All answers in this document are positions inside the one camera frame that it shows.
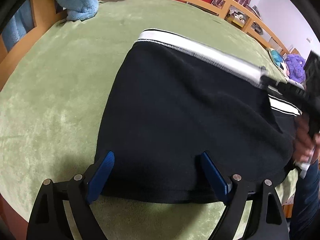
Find black track pants white stripe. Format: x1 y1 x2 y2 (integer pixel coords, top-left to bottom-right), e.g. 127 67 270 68
95 29 301 204

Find person's right hand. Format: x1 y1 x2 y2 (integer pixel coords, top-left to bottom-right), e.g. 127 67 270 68
292 114 319 164

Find purple plush toy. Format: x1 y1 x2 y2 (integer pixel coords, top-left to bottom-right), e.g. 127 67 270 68
285 54 305 83

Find blue jeans leg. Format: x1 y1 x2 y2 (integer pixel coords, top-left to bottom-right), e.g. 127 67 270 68
289 161 319 239

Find teal cloth item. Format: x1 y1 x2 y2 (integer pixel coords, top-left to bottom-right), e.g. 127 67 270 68
268 48 285 70

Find green bed blanket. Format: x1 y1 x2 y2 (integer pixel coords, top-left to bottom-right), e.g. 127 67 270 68
0 0 298 240

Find light blue fluffy towel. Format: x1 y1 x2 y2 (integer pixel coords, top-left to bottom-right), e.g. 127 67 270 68
2 0 99 51

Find wooden bed frame rail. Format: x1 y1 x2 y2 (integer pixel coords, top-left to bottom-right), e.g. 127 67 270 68
1 0 289 86

